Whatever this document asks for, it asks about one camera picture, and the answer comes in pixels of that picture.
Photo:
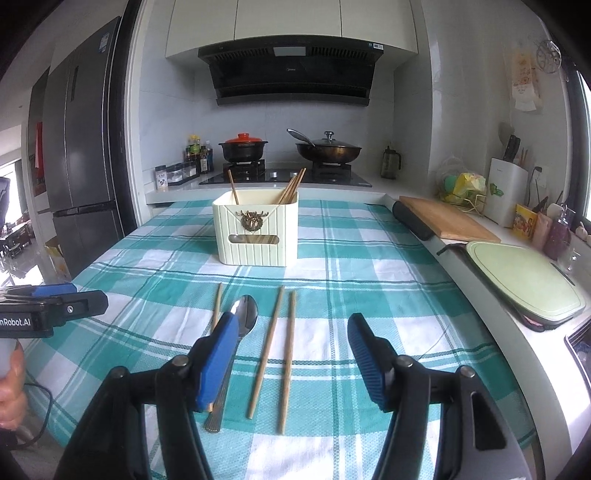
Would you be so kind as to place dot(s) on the metal spoon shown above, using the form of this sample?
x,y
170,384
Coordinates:
x,y
247,314

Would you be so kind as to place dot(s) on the cardboard box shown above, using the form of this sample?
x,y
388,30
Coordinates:
x,y
57,263

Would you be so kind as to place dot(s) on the window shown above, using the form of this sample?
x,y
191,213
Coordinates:
x,y
585,147

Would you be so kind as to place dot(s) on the purple bottle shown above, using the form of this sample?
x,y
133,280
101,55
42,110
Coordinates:
x,y
557,240

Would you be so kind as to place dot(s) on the black range hood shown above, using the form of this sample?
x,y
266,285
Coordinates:
x,y
286,78

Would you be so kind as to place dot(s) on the hanging printed bag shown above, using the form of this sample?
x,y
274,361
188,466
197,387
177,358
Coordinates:
x,y
524,78

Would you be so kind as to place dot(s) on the white knife block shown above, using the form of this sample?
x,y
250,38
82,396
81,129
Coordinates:
x,y
505,198

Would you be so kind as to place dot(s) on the wooden cutting board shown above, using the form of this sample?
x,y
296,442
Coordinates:
x,y
452,221

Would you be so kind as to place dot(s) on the yellow printed box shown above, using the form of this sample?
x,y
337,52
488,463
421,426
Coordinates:
x,y
525,221

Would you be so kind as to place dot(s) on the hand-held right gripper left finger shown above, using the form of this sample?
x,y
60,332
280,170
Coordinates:
x,y
217,360

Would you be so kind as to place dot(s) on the metal steamer rack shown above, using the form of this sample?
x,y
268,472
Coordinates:
x,y
551,57

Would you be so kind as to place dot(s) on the white wall cabinet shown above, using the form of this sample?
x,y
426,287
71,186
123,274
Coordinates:
x,y
277,23

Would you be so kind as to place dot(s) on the black clay pot red lid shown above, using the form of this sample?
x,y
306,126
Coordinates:
x,y
242,150

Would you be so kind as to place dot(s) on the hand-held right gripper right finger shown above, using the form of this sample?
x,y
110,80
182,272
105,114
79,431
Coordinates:
x,y
369,360

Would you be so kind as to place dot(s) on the yellow cap sauce bottle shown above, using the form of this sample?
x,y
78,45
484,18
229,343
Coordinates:
x,y
193,152

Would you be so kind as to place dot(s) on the white spice jar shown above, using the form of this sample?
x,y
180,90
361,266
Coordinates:
x,y
161,180

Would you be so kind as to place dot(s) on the teal checked tablecloth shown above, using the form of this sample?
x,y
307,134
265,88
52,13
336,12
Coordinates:
x,y
369,277

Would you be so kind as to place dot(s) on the yellow green plastic bags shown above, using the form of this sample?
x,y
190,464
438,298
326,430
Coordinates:
x,y
466,184

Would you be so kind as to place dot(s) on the steel sink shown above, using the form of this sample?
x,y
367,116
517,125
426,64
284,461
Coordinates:
x,y
581,346

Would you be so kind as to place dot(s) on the black rolled mat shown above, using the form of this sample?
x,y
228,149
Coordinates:
x,y
413,220

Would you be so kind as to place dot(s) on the wooden shelf unit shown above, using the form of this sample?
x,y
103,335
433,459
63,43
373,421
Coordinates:
x,y
37,138

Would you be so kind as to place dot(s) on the dark sauce bottle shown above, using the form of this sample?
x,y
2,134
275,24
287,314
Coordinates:
x,y
206,161

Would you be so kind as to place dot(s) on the dark wok with lid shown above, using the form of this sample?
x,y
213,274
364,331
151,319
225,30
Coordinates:
x,y
328,152

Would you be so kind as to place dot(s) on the black gas cooktop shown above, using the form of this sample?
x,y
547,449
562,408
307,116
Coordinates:
x,y
268,176

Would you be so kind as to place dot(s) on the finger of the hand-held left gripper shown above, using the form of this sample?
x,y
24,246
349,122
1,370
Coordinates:
x,y
78,307
46,290

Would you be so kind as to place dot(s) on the grey refrigerator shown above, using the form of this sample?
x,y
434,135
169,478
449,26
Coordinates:
x,y
78,161

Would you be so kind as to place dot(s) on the cream utensil holder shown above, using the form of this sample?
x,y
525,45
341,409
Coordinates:
x,y
277,221

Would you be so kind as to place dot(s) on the clear glass cup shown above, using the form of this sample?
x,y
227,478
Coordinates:
x,y
570,261

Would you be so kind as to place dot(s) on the garlic bulbs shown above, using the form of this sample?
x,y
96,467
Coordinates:
x,y
584,230

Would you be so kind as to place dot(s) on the dark glass jar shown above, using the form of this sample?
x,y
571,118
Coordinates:
x,y
390,164

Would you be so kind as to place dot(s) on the black door frame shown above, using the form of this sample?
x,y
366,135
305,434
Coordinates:
x,y
120,138

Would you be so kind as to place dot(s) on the person's left hand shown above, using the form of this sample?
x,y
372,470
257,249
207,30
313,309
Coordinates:
x,y
11,397

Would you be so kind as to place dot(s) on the dark wooden furniture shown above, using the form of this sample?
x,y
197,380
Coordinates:
x,y
18,240

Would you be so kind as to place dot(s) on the green cutting board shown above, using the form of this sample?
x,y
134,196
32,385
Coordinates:
x,y
521,281

